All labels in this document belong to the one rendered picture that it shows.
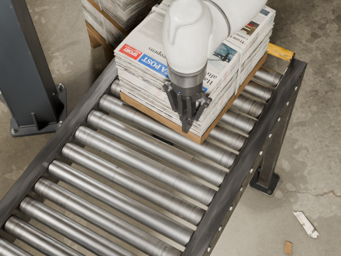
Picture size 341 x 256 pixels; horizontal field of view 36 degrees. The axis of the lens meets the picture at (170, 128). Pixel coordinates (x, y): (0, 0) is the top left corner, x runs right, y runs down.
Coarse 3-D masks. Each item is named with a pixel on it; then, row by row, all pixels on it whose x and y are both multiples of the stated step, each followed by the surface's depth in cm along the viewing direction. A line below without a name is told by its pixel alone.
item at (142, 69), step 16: (144, 32) 142; (160, 32) 142; (128, 48) 139; (144, 48) 139; (160, 48) 139; (128, 64) 139; (144, 64) 136; (160, 64) 136; (208, 64) 136; (224, 64) 136; (128, 80) 147; (144, 80) 141; (160, 80) 135; (208, 80) 133; (224, 80) 137; (128, 96) 154; (144, 96) 149; (160, 96) 143; (208, 96) 131; (224, 96) 146; (160, 112) 149; (176, 112) 145; (208, 112) 140; (192, 128) 145; (208, 128) 148
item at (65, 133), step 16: (112, 64) 166; (96, 80) 163; (112, 80) 163; (96, 96) 160; (112, 96) 167; (80, 112) 157; (64, 128) 154; (48, 144) 151; (64, 144) 151; (80, 144) 160; (48, 160) 148; (64, 160) 155; (32, 176) 146; (48, 176) 150; (16, 192) 143; (32, 192) 146; (0, 208) 141; (16, 208) 141; (0, 224) 138
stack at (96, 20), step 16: (96, 0) 231; (112, 0) 216; (128, 0) 211; (144, 0) 218; (160, 0) 226; (96, 16) 244; (112, 16) 227; (128, 16) 218; (144, 16) 226; (112, 32) 239
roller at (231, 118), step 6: (228, 114) 155; (234, 114) 155; (240, 114) 155; (222, 120) 156; (228, 120) 155; (234, 120) 154; (240, 120) 154; (246, 120) 154; (252, 120) 154; (234, 126) 155; (240, 126) 154; (246, 126) 153; (252, 126) 153; (246, 132) 154
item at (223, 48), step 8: (160, 8) 147; (152, 16) 145; (160, 16) 146; (232, 40) 140; (224, 48) 139; (232, 48) 139; (240, 48) 139; (232, 56) 137; (240, 56) 139; (232, 80) 144; (240, 80) 153; (232, 88) 151; (232, 96) 154
